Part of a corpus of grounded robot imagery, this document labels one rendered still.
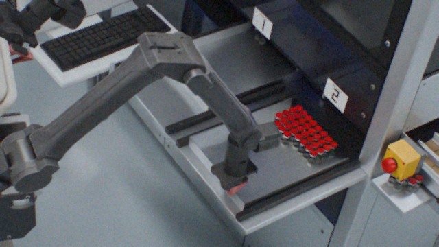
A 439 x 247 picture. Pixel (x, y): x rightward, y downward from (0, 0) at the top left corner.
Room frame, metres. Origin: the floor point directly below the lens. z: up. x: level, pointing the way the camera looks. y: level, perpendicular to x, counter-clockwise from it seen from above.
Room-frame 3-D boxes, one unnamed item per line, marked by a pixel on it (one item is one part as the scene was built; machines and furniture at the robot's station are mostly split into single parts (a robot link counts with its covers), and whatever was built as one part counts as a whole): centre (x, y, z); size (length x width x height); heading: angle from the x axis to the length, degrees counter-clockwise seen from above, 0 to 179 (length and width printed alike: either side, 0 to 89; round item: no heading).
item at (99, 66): (2.06, 0.42, 0.79); 0.45 x 0.28 x 0.03; 135
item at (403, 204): (1.55, -0.52, 0.87); 0.14 x 0.13 x 0.02; 130
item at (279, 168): (1.58, -0.14, 0.90); 0.34 x 0.26 x 0.04; 130
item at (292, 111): (1.66, -0.24, 0.90); 0.18 x 0.02 x 0.05; 40
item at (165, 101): (1.73, -0.06, 0.87); 0.70 x 0.48 x 0.02; 40
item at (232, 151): (1.41, -0.05, 1.08); 0.07 x 0.06 x 0.07; 122
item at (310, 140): (1.65, -0.22, 0.90); 0.18 x 0.02 x 0.05; 40
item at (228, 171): (1.40, -0.05, 1.02); 0.10 x 0.07 x 0.07; 130
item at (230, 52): (1.91, 0.00, 0.90); 0.34 x 0.26 x 0.04; 130
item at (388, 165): (1.51, -0.44, 0.99); 0.04 x 0.04 x 0.04; 40
